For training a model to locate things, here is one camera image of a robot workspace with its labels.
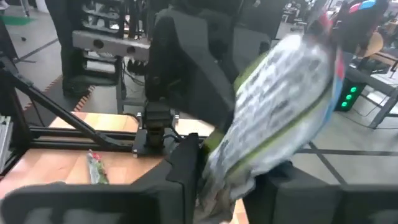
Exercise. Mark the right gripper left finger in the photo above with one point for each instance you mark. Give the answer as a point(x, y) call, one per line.
point(140, 205)

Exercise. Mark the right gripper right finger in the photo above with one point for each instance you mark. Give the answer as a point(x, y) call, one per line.
point(311, 205)

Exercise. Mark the green red granola bar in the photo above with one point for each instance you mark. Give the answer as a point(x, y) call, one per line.
point(98, 169)

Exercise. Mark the granola bar with blue end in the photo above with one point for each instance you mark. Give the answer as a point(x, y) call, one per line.
point(273, 109)

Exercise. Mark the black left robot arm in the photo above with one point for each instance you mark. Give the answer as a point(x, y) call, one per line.
point(186, 77)

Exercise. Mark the computer tower green lights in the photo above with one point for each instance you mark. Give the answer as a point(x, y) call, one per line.
point(348, 93)

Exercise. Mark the black orange-edged floor mat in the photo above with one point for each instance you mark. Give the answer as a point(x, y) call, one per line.
point(49, 102)

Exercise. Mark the black desk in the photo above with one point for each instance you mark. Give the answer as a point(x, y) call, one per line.
point(373, 81)

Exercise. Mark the silver aluminium extrusion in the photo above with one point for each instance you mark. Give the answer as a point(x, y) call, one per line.
point(5, 140)

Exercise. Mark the black equipment rack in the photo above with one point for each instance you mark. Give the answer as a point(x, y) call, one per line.
point(68, 62)

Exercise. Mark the silver metal bar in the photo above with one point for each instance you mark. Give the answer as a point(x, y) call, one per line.
point(109, 45)

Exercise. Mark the wooden chair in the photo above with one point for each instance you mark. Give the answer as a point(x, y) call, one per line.
point(373, 45)

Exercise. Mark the red blue round sign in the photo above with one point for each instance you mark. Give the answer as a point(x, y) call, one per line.
point(362, 5)

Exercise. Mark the black diagonal frame strut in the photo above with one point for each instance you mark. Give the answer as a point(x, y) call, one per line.
point(62, 113)

